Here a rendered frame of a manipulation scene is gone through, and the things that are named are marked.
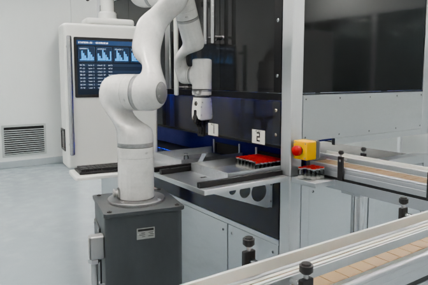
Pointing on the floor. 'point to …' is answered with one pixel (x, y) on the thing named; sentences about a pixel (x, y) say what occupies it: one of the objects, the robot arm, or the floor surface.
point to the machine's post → (292, 103)
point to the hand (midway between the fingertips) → (201, 131)
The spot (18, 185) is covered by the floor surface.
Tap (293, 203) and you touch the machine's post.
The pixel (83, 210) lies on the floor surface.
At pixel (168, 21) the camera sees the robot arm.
